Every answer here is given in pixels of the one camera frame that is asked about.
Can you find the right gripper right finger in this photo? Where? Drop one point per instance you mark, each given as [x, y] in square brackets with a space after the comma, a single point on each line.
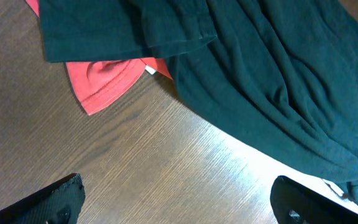
[293, 203]

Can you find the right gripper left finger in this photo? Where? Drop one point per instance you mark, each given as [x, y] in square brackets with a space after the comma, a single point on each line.
[58, 203]

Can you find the red garment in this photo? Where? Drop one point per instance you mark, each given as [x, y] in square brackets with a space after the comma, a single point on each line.
[104, 84]

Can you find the black printed t-shirt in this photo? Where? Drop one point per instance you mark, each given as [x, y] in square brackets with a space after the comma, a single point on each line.
[278, 75]

